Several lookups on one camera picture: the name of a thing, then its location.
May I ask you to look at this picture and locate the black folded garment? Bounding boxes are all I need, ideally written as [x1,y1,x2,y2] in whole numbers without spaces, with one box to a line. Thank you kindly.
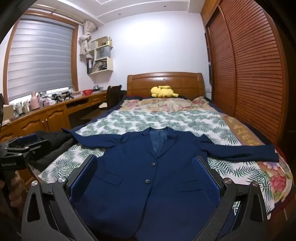
[35,130,74,151]

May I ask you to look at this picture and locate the cardboard box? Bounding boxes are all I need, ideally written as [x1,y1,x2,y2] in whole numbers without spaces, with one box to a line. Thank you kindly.
[2,104,15,121]

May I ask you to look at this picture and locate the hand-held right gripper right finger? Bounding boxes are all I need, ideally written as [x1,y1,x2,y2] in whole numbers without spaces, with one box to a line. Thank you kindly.
[193,156,274,241]

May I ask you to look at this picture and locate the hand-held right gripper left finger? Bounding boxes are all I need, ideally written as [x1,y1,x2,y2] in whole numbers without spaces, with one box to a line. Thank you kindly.
[21,154,99,241]

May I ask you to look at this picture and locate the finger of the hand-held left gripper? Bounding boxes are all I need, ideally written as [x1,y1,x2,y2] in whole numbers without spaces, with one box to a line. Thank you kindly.
[8,136,40,149]
[7,139,52,158]

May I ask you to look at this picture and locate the grey window blind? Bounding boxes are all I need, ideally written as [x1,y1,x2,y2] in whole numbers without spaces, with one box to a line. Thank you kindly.
[7,20,74,102]

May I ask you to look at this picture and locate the white wall shelf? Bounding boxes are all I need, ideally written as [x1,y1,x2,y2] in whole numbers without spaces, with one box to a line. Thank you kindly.
[86,36,114,75]

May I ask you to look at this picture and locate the wooden desk cabinet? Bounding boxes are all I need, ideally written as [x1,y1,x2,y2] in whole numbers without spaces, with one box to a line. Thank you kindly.
[0,89,109,186]

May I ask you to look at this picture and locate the dark grey folded garment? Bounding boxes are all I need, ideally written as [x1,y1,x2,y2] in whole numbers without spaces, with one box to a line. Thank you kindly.
[28,139,77,172]

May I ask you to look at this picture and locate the navy blue blazer jacket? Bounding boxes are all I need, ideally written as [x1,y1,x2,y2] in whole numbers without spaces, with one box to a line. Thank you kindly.
[61,126,280,241]

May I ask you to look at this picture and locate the person's left hand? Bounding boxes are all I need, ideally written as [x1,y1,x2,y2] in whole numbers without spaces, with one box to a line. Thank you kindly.
[8,173,23,208]

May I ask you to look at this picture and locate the bed with leaf-print cover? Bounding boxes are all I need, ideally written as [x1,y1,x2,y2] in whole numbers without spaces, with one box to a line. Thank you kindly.
[38,109,275,215]

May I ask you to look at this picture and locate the wooden louvered wardrobe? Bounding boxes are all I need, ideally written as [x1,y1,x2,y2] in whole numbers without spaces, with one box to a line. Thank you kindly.
[200,0,289,144]

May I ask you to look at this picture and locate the yellow plush toy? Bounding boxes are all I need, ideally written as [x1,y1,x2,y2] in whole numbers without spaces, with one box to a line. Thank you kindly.
[150,85,179,98]

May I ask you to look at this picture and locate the wooden window frame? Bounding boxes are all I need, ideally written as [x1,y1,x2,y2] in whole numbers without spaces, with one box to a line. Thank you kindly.
[3,11,80,105]

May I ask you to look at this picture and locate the pink bottle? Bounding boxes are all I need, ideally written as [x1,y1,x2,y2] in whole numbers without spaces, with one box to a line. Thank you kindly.
[31,91,40,110]

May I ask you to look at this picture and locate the beige tied curtain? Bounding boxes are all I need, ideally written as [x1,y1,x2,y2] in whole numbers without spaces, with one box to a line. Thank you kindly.
[79,20,99,56]

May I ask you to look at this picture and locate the dark wooden chair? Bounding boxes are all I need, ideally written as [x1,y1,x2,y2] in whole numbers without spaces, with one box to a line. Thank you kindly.
[80,85,122,121]

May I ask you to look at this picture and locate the wooden bed headboard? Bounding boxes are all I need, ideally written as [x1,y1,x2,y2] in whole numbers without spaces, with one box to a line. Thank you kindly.
[127,72,205,100]

